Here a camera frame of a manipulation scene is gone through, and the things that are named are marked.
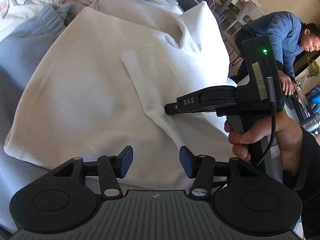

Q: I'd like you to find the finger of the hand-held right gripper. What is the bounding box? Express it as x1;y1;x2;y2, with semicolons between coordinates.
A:
164;99;202;116

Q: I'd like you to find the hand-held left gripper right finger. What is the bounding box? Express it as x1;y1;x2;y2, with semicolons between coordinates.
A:
179;145;263;200

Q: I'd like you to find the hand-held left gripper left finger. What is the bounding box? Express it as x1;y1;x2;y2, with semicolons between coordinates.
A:
51;145;134;200

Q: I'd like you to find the white knit sweater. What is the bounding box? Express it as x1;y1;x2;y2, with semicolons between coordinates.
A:
4;1;238;191

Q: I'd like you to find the light blue knit garment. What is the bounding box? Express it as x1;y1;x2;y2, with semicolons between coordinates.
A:
0;2;77;120

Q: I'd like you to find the person's right forearm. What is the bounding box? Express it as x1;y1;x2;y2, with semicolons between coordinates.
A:
282;127;320;203

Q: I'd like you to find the person's right hand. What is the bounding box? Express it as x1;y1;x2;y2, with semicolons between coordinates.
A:
224;111;304;178

